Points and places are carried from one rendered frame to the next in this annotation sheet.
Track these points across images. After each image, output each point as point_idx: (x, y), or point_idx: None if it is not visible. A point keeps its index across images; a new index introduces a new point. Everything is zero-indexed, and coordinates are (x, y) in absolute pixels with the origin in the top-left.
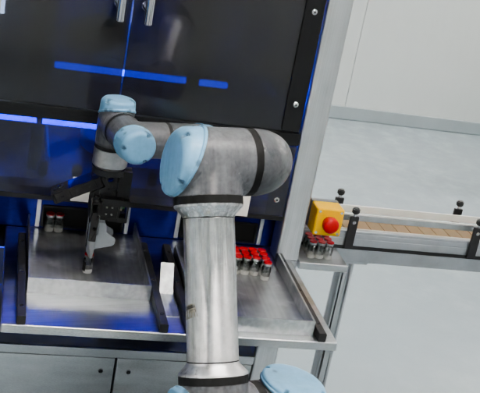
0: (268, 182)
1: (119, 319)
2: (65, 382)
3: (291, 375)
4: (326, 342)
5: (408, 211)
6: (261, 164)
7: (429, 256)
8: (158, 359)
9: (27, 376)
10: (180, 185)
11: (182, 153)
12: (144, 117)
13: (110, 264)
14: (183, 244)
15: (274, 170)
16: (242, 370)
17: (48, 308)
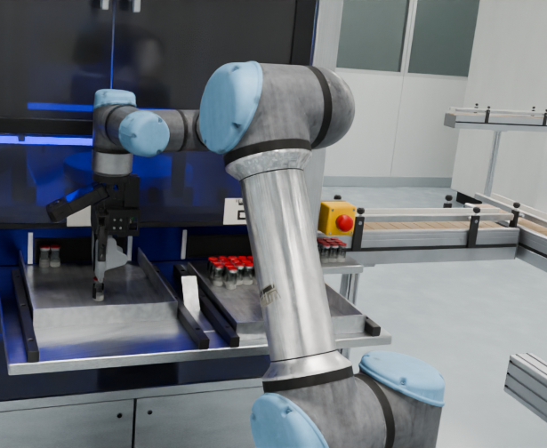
0: (337, 124)
1: (148, 341)
2: (81, 434)
3: (397, 361)
4: (381, 336)
5: (405, 209)
6: (327, 100)
7: (433, 250)
8: (180, 394)
9: (38, 434)
10: (237, 131)
11: (234, 90)
12: None
13: (122, 290)
14: (245, 212)
15: (342, 108)
16: (346, 360)
17: (63, 340)
